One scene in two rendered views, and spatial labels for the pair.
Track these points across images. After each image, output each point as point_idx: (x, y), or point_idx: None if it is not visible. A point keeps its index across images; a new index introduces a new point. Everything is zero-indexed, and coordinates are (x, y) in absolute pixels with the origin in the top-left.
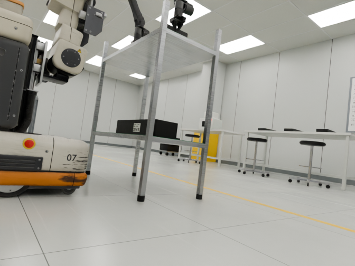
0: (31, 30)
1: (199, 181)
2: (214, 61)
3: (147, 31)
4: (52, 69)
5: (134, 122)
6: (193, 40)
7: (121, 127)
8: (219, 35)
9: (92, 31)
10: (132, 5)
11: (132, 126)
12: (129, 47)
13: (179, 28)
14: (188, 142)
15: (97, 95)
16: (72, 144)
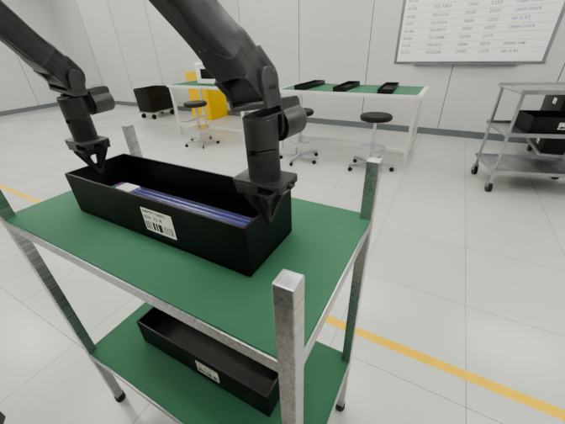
0: None
1: (342, 396)
2: (366, 242)
3: (101, 91)
4: None
5: (197, 360)
6: (346, 270)
7: (156, 341)
8: (378, 177)
9: None
10: (1, 33)
11: (193, 362)
12: (122, 288)
13: (276, 206)
14: (335, 401)
15: (55, 300)
16: None
